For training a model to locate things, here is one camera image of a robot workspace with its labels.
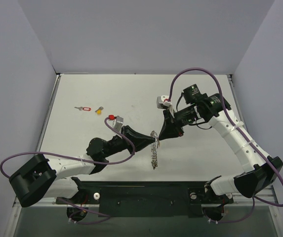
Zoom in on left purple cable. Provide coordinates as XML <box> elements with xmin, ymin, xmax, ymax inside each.
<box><xmin>0</xmin><ymin>118</ymin><xmax>136</xmax><ymax>225</ymax></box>

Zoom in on aluminium frame rail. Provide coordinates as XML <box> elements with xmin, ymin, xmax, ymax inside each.
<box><xmin>14</xmin><ymin>185</ymin><xmax>279</xmax><ymax>208</ymax></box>

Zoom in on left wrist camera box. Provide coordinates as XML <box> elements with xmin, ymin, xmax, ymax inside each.
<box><xmin>106</xmin><ymin>115</ymin><xmax>124</xmax><ymax>133</ymax></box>

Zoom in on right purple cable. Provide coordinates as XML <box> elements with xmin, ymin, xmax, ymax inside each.
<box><xmin>169</xmin><ymin>68</ymin><xmax>283</xmax><ymax>224</ymax></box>

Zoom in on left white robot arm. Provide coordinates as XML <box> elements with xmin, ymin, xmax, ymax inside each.
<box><xmin>9</xmin><ymin>126</ymin><xmax>155</xmax><ymax>207</ymax></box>

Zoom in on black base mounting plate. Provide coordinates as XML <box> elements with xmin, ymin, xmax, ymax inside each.
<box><xmin>70</xmin><ymin>178</ymin><xmax>224</xmax><ymax>218</ymax></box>

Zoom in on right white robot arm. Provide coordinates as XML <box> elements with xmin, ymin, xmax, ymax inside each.
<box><xmin>157</xmin><ymin>84</ymin><xmax>283</xmax><ymax>202</ymax></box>

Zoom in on yellow capped key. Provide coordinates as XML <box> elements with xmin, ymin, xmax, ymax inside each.
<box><xmin>95</xmin><ymin>106</ymin><xmax>104</xmax><ymax>115</ymax></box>

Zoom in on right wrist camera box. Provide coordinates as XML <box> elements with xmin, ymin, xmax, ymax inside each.
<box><xmin>156</xmin><ymin>95</ymin><xmax>174</xmax><ymax>113</ymax></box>

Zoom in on purple cable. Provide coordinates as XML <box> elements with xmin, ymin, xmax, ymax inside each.
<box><xmin>169</xmin><ymin>68</ymin><xmax>283</xmax><ymax>224</ymax></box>
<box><xmin>0</xmin><ymin>118</ymin><xmax>136</xmax><ymax>225</ymax></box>

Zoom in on red tag key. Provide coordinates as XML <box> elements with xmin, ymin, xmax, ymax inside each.
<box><xmin>75</xmin><ymin>107</ymin><xmax>91</xmax><ymax>112</ymax></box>

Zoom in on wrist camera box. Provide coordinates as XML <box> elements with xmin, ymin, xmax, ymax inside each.
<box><xmin>106</xmin><ymin>115</ymin><xmax>124</xmax><ymax>133</ymax></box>
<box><xmin>156</xmin><ymin>95</ymin><xmax>174</xmax><ymax>113</ymax></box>

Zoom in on silver spiked keyring disc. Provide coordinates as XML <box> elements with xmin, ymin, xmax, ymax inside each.
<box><xmin>150</xmin><ymin>130</ymin><xmax>159</xmax><ymax>170</ymax></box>

